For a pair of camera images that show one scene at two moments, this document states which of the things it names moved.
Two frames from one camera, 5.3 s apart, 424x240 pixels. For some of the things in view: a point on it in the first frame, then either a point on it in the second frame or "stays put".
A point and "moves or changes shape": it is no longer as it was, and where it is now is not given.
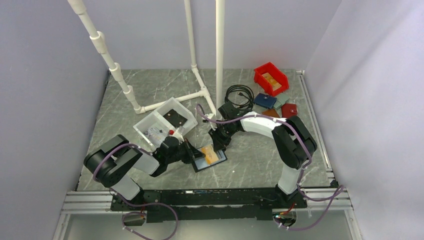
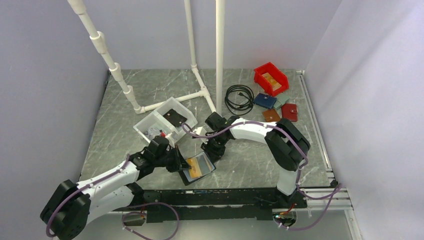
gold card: [210, 156] moves or changes shape
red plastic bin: [280, 77] stays put
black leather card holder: [201, 163] moves or changes shape
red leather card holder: [289, 110] stays put
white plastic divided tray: [171, 115] stays put
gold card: [274, 84] stays put
